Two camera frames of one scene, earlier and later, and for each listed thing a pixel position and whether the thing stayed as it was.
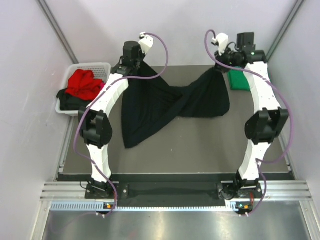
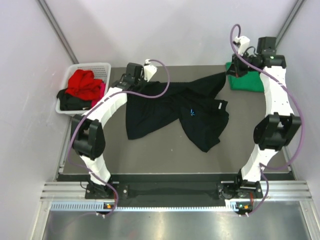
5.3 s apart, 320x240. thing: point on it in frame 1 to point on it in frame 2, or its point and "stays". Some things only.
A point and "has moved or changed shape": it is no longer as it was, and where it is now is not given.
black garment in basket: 67,103 stays
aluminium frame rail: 286,191 stays
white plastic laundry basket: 101,71 stays
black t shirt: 149,105 has moved or changed shape
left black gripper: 142,56 to 141,77
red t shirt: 82,84 stays
